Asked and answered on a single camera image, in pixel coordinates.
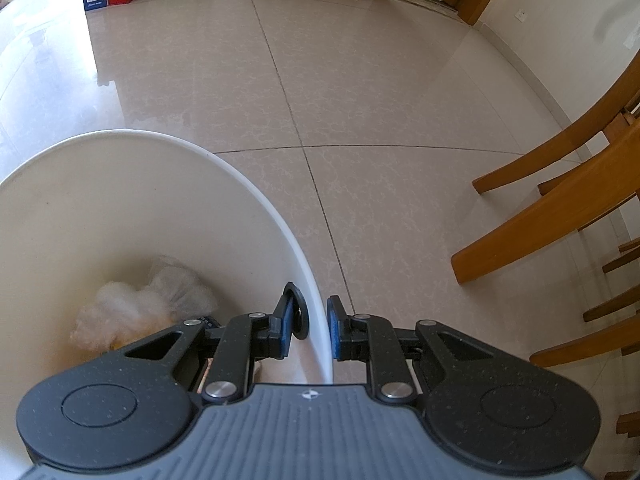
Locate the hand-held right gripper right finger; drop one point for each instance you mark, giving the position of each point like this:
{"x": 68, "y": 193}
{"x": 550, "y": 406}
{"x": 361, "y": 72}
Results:
{"x": 336, "y": 330}

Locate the clear plastic bag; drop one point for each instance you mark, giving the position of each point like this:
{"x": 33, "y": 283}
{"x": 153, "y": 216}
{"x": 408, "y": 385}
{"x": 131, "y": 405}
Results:
{"x": 180, "y": 285}

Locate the white wall socket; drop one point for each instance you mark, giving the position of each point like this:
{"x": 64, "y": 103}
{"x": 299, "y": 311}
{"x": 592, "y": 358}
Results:
{"x": 523, "y": 14}

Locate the white plastic trash bin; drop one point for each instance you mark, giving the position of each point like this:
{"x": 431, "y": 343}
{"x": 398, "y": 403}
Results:
{"x": 75, "y": 210}

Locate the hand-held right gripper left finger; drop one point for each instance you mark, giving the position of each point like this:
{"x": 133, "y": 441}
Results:
{"x": 286, "y": 327}

